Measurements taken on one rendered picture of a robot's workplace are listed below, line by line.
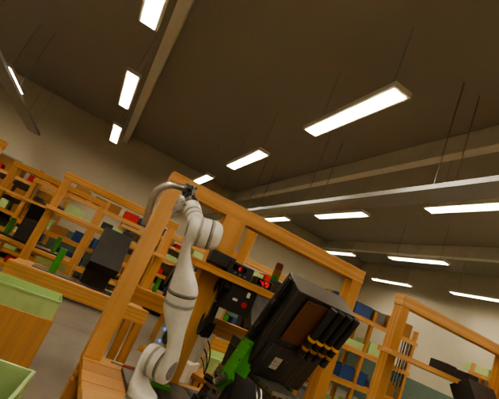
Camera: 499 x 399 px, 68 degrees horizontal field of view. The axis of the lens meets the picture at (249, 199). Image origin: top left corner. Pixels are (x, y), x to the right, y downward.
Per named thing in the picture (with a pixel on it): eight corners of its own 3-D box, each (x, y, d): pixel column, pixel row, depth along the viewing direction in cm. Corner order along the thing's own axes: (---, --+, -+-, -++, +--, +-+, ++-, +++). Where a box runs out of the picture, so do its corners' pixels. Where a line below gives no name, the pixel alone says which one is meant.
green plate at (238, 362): (239, 389, 175) (265, 351, 182) (227, 380, 173) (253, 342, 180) (231, 380, 186) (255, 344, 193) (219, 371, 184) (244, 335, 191)
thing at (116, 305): (314, 429, 231) (362, 284, 255) (82, 355, 183) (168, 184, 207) (306, 423, 240) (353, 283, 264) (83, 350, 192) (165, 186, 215)
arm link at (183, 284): (190, 214, 106) (164, 298, 106) (222, 224, 108) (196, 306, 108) (190, 211, 115) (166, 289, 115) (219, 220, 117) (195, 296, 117)
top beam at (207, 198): (362, 284, 255) (366, 272, 258) (167, 184, 207) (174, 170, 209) (354, 283, 264) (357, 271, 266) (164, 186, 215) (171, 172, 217)
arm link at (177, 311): (188, 302, 105) (161, 290, 109) (159, 392, 106) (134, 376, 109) (203, 298, 114) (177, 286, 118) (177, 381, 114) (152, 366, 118)
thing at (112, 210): (127, 322, 800) (172, 229, 855) (-21, 268, 701) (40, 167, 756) (124, 317, 849) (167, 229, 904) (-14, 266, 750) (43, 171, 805)
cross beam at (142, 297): (311, 371, 244) (315, 358, 246) (127, 301, 202) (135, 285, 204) (307, 369, 249) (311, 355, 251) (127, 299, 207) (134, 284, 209)
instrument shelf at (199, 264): (322, 322, 226) (324, 316, 227) (193, 264, 197) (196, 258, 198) (301, 313, 249) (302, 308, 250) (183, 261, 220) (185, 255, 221)
